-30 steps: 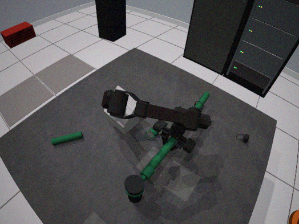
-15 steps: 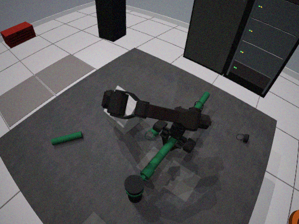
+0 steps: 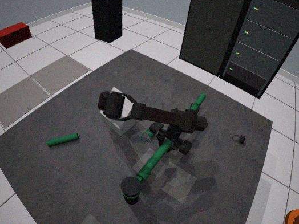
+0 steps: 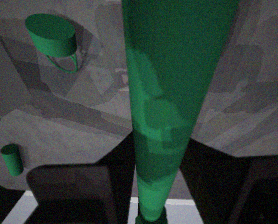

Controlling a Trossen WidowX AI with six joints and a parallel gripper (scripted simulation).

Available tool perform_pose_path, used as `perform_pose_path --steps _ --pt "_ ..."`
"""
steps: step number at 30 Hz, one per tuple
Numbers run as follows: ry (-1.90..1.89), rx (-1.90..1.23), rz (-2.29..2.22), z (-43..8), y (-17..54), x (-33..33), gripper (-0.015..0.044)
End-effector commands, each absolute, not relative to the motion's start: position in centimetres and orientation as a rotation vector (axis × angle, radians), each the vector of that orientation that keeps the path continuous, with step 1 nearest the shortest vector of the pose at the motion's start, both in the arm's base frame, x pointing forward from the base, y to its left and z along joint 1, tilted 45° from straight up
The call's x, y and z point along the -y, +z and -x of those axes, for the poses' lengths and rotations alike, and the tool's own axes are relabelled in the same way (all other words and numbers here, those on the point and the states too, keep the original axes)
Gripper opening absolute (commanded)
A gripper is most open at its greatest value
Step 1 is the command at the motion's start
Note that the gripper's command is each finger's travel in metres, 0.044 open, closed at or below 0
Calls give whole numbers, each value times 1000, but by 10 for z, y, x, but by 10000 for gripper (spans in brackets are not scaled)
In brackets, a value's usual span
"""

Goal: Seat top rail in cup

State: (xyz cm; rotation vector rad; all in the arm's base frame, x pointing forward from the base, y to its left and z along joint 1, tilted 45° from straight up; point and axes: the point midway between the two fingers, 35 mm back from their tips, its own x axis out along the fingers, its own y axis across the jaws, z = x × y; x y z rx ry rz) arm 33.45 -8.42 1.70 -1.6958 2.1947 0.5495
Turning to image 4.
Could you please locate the dark green cup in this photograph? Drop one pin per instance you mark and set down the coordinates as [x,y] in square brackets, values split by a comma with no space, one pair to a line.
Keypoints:
[162,220]

